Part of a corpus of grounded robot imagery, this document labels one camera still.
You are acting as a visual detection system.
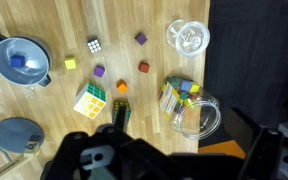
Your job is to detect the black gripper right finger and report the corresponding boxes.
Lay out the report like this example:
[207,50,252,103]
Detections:
[231,107,288,180]

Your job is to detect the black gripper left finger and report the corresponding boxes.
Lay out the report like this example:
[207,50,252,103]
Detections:
[41,125,171,180]

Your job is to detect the black green Rubik's cube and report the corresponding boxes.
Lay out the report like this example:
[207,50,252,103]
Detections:
[112,101,131,132]

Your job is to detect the large white Rubik's cube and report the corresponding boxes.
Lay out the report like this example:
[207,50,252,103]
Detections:
[73,83,106,119]

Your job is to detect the orange block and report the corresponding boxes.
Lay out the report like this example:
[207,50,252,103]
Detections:
[116,80,128,94]

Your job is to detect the red block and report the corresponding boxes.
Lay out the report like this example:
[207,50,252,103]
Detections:
[138,61,150,73]

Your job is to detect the yellow block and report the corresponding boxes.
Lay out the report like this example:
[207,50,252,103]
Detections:
[64,57,77,70]

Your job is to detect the small Rubik's cube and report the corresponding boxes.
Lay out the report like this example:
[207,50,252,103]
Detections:
[87,38,101,53]

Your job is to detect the dark purple block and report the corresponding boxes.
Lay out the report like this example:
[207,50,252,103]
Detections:
[135,32,147,45]

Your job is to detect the blue block in bowl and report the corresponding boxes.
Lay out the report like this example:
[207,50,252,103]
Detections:
[10,55,25,68]

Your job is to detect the grey lamp base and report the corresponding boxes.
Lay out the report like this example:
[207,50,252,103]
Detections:
[0,117,44,154]

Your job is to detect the clear jar of blocks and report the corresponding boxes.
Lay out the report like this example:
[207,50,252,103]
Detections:
[159,76,221,140]

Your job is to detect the grey bowl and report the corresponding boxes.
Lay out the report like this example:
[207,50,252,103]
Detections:
[0,37,51,87]

